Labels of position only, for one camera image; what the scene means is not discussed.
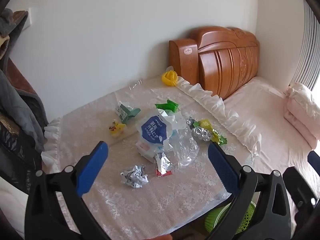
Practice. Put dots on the wooden headboard side panel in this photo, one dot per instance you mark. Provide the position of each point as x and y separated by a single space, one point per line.
183 60

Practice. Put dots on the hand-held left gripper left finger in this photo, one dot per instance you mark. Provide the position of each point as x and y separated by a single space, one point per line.
91 170

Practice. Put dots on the teal green packet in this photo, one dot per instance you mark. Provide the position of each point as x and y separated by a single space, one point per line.
126 112

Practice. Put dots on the crumpled silver foil wrapper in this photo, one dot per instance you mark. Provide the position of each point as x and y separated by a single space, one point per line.
201 132

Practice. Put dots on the clear plastic bag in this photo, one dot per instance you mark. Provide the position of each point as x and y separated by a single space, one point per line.
186 147

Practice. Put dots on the dark clothes pile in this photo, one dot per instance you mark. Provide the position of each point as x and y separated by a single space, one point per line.
20 105

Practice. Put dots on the green yellow snack packet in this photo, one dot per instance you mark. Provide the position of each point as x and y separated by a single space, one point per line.
217 136

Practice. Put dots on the green plastic wrapper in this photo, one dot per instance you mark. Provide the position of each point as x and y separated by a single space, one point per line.
167 106

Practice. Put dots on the striped grey curtain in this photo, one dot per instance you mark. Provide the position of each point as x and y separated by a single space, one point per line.
308 47

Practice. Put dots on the pink bed sheet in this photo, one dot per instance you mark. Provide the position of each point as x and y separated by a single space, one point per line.
265 115

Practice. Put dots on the folded pink quilt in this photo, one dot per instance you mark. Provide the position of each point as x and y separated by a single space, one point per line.
302 112

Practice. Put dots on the foil wrapper with red edge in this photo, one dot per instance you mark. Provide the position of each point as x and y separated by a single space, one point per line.
162 165

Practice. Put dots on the crumpled foil ball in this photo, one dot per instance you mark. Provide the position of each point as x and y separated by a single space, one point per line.
135 176

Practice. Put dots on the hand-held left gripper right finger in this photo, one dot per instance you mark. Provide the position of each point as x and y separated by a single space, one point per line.
223 167

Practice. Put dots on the clear plastic cup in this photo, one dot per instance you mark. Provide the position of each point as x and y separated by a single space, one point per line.
135 84

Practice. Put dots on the yellow plastic toy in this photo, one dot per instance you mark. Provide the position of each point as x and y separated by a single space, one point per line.
169 78

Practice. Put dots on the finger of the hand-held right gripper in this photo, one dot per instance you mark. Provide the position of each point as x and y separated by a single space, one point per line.
298 183
314 160

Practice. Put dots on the white blue mask package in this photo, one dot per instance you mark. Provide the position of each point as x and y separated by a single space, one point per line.
156 130

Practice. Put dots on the brown cloth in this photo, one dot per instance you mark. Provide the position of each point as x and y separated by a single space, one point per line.
21 80

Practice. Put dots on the blue white milk carton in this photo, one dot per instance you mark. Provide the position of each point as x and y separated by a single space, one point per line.
147 151

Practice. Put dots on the carved wooden headboard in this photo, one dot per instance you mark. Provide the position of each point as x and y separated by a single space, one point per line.
225 65

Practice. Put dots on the green plastic basket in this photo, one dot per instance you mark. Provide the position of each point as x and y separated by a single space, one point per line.
220 217

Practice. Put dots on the small yellow cartoon packet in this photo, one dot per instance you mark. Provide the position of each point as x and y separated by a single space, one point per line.
116 128

